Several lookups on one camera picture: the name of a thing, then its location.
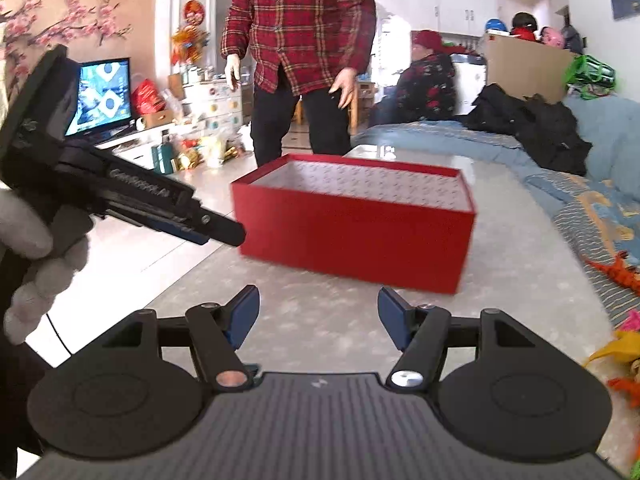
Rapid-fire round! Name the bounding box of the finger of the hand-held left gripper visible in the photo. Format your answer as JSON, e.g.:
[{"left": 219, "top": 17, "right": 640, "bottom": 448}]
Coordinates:
[{"left": 150, "top": 199, "right": 247, "bottom": 247}]

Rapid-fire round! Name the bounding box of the red cardboard box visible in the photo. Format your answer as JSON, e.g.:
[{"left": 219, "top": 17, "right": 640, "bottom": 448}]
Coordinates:
[{"left": 230, "top": 154, "right": 477, "bottom": 295}]

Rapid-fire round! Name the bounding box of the blue patterned blanket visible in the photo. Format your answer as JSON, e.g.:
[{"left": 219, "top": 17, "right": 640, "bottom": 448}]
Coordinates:
[{"left": 524, "top": 169, "right": 640, "bottom": 322}]

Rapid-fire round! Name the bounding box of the red round wall ornament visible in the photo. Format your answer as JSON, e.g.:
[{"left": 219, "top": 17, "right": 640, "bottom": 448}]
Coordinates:
[{"left": 182, "top": 0, "right": 206, "bottom": 26}]

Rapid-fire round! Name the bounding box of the green box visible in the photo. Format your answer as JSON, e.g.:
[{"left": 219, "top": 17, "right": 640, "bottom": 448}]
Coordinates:
[{"left": 151, "top": 142, "right": 176, "bottom": 175}]

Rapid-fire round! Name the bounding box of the plain blue quilt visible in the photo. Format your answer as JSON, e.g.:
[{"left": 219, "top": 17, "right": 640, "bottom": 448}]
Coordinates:
[{"left": 350, "top": 95, "right": 640, "bottom": 223}]

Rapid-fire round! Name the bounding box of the brown cardboard box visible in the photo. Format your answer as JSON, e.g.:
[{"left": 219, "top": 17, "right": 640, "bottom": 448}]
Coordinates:
[{"left": 482, "top": 35, "right": 576, "bottom": 104}]

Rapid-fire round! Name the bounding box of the yellow toy dinosaur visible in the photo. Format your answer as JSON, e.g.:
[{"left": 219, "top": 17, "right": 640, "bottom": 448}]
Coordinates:
[{"left": 582, "top": 329, "right": 640, "bottom": 369}]

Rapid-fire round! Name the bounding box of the black jacket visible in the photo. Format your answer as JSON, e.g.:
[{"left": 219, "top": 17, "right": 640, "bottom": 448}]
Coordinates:
[{"left": 459, "top": 83, "right": 594, "bottom": 177}]

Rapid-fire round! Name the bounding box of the gold and red festive decoration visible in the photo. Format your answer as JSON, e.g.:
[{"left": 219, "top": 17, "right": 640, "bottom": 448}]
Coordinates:
[{"left": 171, "top": 27, "right": 209, "bottom": 64}]

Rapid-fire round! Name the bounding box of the green bag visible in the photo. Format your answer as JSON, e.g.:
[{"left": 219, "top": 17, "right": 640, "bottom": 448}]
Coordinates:
[{"left": 565, "top": 55, "right": 617, "bottom": 92}]

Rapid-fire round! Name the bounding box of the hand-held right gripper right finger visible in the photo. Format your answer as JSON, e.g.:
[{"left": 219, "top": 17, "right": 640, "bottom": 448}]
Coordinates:
[{"left": 377, "top": 287, "right": 539, "bottom": 394}]

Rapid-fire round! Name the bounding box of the black cable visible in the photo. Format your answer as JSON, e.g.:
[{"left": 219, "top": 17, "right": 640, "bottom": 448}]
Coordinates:
[{"left": 45, "top": 312, "right": 72, "bottom": 357}]

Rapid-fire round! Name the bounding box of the red plastic bag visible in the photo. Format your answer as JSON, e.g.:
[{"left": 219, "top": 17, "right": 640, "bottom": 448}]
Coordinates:
[{"left": 131, "top": 79, "right": 166, "bottom": 116}]

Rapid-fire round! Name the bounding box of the white television cabinet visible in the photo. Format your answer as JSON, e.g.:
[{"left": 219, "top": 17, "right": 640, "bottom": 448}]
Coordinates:
[{"left": 95, "top": 124, "right": 182, "bottom": 172}]

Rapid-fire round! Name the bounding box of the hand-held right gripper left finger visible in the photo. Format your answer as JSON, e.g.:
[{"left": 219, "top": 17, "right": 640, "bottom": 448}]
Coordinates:
[{"left": 102, "top": 284, "right": 261, "bottom": 394}]

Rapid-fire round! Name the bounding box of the flat screen television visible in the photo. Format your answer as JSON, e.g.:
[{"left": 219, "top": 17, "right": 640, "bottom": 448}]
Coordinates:
[{"left": 65, "top": 57, "right": 135, "bottom": 139}]

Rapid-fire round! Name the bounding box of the person's left hand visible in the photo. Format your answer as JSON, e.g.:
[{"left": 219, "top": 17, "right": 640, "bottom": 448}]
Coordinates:
[{"left": 0, "top": 187, "right": 94, "bottom": 346}]

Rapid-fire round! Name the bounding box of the white drawer cabinet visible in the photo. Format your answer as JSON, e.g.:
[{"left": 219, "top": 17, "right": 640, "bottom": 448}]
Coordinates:
[{"left": 182, "top": 80, "right": 244, "bottom": 136}]

